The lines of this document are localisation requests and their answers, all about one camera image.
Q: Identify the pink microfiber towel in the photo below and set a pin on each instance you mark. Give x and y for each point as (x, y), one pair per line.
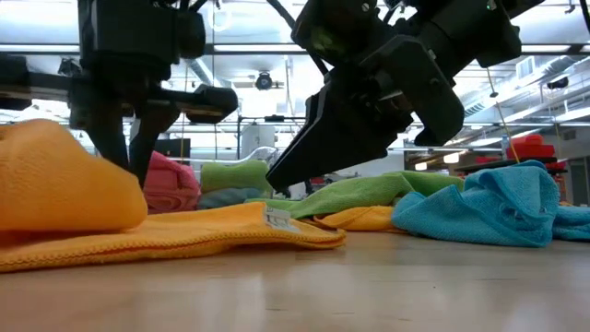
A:
(170, 203)
(168, 175)

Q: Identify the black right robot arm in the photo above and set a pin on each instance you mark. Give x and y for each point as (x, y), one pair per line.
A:
(470, 23)

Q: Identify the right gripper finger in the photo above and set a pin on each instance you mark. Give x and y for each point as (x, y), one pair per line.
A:
(336, 138)

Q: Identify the red object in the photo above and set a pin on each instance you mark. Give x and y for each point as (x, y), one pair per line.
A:
(532, 147)

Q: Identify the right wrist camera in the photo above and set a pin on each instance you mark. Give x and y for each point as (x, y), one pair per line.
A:
(332, 27)

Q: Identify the black monitor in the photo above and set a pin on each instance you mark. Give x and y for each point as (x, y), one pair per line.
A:
(177, 147)

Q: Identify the white pillar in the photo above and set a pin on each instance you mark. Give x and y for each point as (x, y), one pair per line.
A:
(258, 138)

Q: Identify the black overhead crossbar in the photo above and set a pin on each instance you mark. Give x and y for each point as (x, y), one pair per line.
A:
(258, 48)

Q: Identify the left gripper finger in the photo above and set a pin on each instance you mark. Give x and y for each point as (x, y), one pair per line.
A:
(113, 138)
(145, 138)

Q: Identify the orange microfiber towel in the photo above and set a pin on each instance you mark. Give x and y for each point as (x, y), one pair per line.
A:
(364, 219)
(69, 193)

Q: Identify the blue microfiber towel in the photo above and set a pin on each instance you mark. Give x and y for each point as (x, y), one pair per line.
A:
(226, 197)
(498, 207)

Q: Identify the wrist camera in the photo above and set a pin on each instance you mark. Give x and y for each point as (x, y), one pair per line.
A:
(332, 27)
(129, 27)

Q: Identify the black ceiling device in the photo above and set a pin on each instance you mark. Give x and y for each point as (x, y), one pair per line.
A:
(263, 81)
(558, 83)
(69, 67)

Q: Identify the green microfiber towel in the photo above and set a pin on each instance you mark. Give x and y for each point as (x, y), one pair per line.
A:
(359, 193)
(235, 175)

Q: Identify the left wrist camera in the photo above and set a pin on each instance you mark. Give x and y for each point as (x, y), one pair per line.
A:
(129, 27)

